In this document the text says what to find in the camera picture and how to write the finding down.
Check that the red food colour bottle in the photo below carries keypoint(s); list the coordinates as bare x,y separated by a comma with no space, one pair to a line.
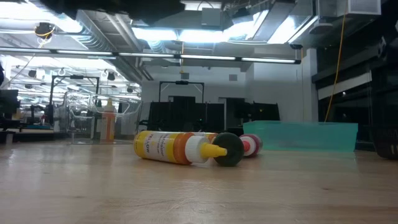
253,145

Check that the orange food colour bottle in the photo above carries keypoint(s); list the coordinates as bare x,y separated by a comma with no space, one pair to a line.
108,124

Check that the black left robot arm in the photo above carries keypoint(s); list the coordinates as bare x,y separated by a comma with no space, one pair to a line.
124,7

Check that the row of black cabinets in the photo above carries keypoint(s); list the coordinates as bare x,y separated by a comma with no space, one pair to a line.
186,115

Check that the long ceiling light bar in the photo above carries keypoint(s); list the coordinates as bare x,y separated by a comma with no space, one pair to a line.
205,57

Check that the teal plastic tray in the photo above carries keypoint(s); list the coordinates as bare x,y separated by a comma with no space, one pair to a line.
311,137

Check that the clear plastic container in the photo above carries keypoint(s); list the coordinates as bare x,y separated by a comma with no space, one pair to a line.
77,102

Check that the white ceiling air unit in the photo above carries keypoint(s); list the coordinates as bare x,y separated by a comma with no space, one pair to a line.
348,6

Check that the black mesh basket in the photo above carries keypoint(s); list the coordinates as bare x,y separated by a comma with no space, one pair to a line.
388,143

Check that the black metal gantry frame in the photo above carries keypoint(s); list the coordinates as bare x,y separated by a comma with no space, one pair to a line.
74,76
182,82

